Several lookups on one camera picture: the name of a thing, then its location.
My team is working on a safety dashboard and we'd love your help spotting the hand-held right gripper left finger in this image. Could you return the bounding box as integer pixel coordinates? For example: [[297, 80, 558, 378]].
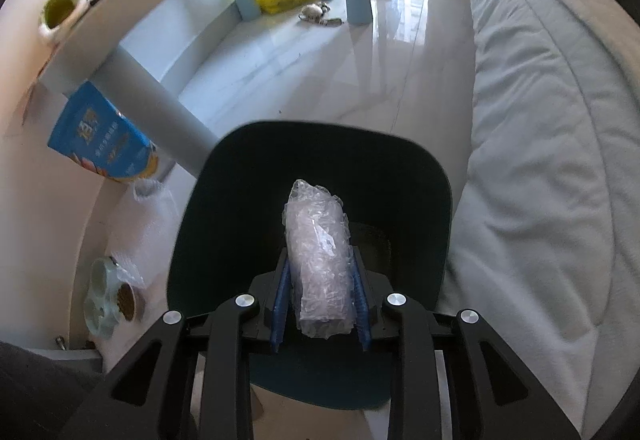
[[60, 264, 292, 440]]

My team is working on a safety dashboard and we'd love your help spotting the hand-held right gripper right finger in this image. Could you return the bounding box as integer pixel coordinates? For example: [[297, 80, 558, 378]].
[[349, 245, 583, 440]]

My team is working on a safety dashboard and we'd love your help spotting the clear bubble wrap roll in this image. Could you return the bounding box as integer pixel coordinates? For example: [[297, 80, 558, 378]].
[[282, 179, 358, 340]]

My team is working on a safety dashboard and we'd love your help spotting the dark teal waste bin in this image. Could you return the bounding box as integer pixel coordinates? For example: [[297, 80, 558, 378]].
[[166, 120, 455, 411]]

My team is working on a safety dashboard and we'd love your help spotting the clear bubble wrap sheet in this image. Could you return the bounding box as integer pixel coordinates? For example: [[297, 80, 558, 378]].
[[107, 177, 182, 292]]

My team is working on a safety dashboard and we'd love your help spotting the pale green pet bowl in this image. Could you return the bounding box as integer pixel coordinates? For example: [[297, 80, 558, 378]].
[[82, 256, 147, 337]]

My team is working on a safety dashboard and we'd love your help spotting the light grey quilt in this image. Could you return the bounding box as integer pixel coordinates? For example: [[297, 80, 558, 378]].
[[436, 0, 640, 440]]

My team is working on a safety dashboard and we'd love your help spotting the blue printed food bag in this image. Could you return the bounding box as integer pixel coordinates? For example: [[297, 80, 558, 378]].
[[47, 81, 162, 184]]

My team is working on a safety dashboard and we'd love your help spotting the dark cloth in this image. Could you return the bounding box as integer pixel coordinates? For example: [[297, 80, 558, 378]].
[[0, 340, 107, 440]]

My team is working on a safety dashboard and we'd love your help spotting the grey plush toy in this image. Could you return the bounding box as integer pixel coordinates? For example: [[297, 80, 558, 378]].
[[298, 2, 346, 27]]

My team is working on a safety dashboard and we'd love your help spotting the white table with blue legs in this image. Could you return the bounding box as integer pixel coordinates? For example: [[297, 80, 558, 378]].
[[35, 0, 374, 181]]

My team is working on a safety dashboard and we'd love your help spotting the green plush cup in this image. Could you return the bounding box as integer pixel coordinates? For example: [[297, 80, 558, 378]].
[[39, 0, 92, 47]]

